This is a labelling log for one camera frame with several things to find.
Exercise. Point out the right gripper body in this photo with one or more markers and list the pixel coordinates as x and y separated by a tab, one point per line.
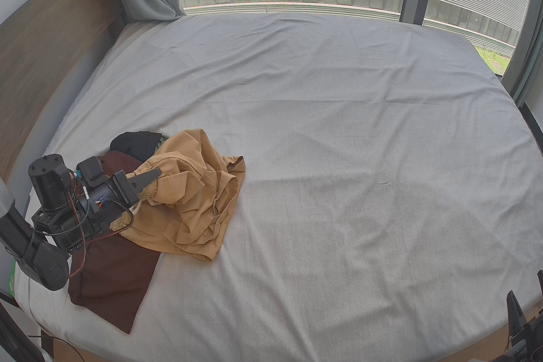
530	345

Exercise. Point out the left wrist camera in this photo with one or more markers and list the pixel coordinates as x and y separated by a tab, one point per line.
91	171

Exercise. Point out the bed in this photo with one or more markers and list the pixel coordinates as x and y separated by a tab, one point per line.
339	139

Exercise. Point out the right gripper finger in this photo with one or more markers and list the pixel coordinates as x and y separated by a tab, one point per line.
516	318
541	286

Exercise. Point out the green garment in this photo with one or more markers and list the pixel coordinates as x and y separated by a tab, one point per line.
160	143

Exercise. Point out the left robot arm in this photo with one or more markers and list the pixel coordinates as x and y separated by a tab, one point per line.
42	258

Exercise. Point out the black garment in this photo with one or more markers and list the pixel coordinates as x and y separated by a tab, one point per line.
131	144

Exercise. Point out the tan shorts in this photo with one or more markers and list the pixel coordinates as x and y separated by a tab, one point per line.
191	199

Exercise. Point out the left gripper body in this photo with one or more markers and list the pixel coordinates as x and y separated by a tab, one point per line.
116	192

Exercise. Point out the brown shorts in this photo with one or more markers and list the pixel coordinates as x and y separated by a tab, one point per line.
110	284

